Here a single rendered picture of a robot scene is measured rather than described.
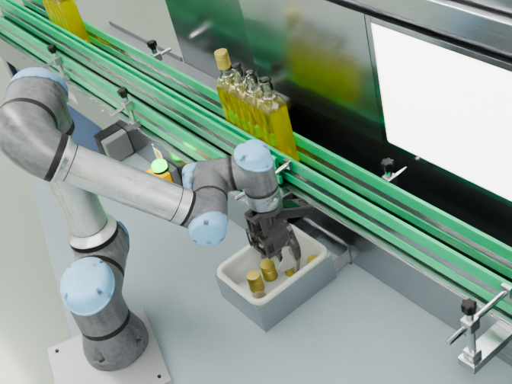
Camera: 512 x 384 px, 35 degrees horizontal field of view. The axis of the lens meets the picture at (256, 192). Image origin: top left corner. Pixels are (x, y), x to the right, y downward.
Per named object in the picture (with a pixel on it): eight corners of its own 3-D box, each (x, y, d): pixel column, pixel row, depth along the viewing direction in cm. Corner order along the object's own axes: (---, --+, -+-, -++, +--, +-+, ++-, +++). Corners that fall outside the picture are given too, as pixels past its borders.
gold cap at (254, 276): (256, 295, 189) (251, 282, 187) (247, 288, 192) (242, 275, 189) (267, 286, 191) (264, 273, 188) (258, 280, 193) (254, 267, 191)
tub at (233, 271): (337, 276, 191) (331, 249, 185) (265, 332, 182) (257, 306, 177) (290, 244, 203) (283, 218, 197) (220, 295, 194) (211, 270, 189)
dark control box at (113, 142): (136, 153, 249) (126, 131, 244) (113, 166, 246) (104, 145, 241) (122, 144, 255) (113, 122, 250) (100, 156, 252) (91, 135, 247)
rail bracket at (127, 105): (143, 127, 236) (129, 89, 228) (122, 139, 233) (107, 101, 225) (136, 123, 239) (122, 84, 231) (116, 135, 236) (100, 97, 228)
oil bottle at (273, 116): (301, 164, 206) (285, 94, 193) (284, 175, 204) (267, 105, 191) (287, 155, 210) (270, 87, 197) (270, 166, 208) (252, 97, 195)
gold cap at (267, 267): (269, 284, 191) (265, 271, 189) (260, 276, 194) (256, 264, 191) (280, 276, 193) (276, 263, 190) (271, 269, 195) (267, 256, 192)
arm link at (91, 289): (73, 341, 178) (50, 300, 169) (82, 296, 188) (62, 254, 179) (126, 333, 176) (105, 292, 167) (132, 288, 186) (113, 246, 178)
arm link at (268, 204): (264, 172, 179) (287, 187, 173) (268, 188, 182) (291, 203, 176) (238, 190, 176) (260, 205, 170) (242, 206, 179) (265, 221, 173)
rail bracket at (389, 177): (416, 196, 188) (411, 152, 179) (395, 212, 185) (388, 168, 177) (403, 190, 190) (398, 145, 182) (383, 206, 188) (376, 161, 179)
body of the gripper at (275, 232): (249, 248, 186) (238, 208, 178) (277, 227, 189) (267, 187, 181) (270, 262, 180) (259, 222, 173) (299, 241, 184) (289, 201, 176)
